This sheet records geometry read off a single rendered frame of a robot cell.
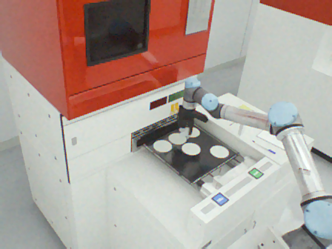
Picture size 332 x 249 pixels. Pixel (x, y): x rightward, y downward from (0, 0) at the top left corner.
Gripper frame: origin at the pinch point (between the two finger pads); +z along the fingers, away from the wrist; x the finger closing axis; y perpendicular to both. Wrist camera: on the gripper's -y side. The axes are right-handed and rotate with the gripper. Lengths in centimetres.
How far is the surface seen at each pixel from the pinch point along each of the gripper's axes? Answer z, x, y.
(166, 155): 1.2, 14.0, 13.8
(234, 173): 3.2, 25.7, -20.0
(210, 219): -5, 60, 1
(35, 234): 91, -6, 96
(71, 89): -46, 29, 56
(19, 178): 91, -61, 121
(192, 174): 1.3, 28.2, 2.5
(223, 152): 1.3, 11.8, -17.3
